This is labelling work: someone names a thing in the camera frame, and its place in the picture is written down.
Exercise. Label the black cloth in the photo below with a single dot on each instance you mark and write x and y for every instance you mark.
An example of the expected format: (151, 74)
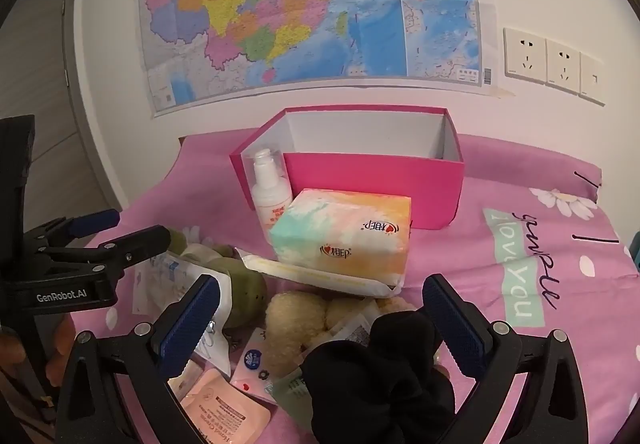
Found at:
(380, 384)

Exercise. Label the pink cardboard box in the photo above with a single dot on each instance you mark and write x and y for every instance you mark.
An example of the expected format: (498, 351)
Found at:
(375, 174)

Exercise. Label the pale green sachet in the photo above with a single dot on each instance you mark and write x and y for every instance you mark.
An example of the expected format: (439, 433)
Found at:
(287, 389)

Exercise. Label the pink printed bedsheet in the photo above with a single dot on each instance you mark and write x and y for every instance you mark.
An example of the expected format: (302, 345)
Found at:
(500, 164)

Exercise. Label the white sachet with blue dot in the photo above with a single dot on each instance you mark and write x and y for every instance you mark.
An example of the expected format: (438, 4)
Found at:
(252, 364)

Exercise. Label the pastel tissue pack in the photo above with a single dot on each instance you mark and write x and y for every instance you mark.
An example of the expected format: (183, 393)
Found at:
(340, 234)

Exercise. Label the white pump bottle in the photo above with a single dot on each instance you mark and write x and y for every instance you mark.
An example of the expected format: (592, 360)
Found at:
(270, 199)

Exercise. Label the pink sachet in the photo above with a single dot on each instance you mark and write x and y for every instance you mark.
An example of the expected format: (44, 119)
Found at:
(225, 414)

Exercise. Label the small white sachet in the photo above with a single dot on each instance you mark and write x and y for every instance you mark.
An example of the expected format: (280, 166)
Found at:
(350, 331)

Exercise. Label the white yellow flat packet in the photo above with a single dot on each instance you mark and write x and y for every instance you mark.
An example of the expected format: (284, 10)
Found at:
(300, 274)

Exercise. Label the green plush toy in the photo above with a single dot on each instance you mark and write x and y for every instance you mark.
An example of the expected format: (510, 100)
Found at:
(245, 294)

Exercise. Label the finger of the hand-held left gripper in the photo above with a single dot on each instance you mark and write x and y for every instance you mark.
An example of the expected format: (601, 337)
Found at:
(140, 241)
(95, 220)

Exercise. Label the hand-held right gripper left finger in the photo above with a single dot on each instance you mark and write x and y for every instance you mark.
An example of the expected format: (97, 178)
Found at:
(192, 324)

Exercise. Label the beige plush toy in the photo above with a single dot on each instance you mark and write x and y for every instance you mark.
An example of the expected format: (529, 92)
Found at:
(295, 324)

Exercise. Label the grey wardrobe door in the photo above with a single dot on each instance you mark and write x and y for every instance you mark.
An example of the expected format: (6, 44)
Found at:
(50, 74)

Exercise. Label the person's left hand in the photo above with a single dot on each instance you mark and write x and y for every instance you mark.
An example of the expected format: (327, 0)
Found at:
(60, 349)

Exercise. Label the clear plastic packet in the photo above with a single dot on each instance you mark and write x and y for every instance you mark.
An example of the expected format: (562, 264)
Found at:
(155, 274)

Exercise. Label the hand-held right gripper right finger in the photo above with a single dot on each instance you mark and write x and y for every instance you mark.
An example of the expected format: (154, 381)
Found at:
(455, 324)

